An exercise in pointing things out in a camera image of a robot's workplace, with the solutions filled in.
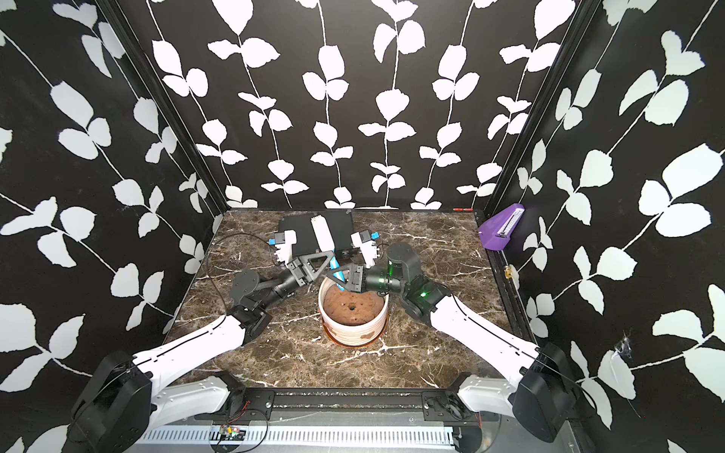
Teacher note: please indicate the purple wall bracket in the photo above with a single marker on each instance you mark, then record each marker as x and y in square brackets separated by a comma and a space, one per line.
[495, 233]

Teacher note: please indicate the white ceramic pot with mud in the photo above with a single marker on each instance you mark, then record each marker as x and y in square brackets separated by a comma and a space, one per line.
[351, 319]

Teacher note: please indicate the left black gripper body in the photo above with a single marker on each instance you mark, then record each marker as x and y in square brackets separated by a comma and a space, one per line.
[296, 274]

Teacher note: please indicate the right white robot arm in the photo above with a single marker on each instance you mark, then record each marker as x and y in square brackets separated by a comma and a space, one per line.
[539, 388]

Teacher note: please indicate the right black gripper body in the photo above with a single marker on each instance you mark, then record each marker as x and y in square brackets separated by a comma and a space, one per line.
[361, 278]

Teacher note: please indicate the white slotted cable duct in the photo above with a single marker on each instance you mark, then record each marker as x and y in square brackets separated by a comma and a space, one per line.
[306, 436]

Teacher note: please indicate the black front mounting rail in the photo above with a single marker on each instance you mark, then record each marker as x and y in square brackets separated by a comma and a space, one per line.
[440, 405]

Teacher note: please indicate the black hard case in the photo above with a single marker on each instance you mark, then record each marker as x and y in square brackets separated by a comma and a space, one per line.
[342, 228]

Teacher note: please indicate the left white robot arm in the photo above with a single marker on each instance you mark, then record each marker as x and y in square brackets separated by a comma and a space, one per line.
[128, 395]

